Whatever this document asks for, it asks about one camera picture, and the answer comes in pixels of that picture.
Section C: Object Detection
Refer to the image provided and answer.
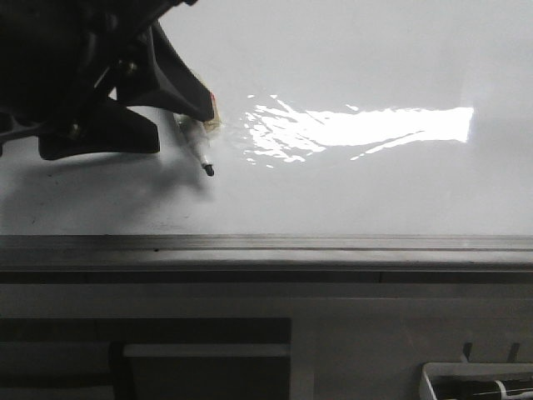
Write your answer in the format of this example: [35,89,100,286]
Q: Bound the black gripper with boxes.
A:
[1,1,215,161]

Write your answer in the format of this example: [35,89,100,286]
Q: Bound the taped whiteboard marker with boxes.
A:
[172,92,222,177]

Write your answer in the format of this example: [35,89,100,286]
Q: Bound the grey aluminium whiteboard tray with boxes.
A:
[1,234,532,283]

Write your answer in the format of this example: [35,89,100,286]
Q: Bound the dark rectangular panel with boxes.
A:
[1,318,291,399]

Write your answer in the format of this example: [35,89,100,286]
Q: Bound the white plastic marker basket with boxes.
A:
[419,362,532,399]

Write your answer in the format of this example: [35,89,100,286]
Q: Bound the black marker in basket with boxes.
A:
[433,377,532,400]

